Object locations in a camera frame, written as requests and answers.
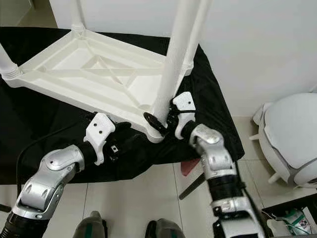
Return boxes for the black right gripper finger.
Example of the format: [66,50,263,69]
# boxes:
[143,112,168,135]

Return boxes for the white plastic children table top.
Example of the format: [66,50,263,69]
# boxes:
[7,27,194,143]

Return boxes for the maroon plastic stool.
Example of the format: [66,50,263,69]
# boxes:
[180,159,201,177]

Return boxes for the black metal table leg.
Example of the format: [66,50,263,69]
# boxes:
[180,174,206,200]

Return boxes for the grey left robot leg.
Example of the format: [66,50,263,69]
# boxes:
[74,211,108,238]

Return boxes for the grey robot leg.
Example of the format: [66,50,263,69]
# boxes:
[74,211,108,238]
[146,219,186,238]

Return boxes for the black table cloth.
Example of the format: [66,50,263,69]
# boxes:
[0,27,246,184]

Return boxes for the grey right robot leg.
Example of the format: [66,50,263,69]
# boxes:
[146,219,186,238]

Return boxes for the white plastic chair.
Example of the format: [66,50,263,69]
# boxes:
[250,93,317,188]

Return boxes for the black storage box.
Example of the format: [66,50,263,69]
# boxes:
[260,198,317,238]

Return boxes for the white green plastic bag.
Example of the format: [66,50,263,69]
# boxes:
[267,208,315,236]

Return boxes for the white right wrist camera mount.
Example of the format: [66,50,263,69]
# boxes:
[174,92,196,139]

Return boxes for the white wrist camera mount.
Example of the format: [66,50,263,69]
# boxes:
[84,113,117,166]
[174,92,196,139]

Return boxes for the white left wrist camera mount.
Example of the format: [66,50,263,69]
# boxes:
[84,113,117,166]

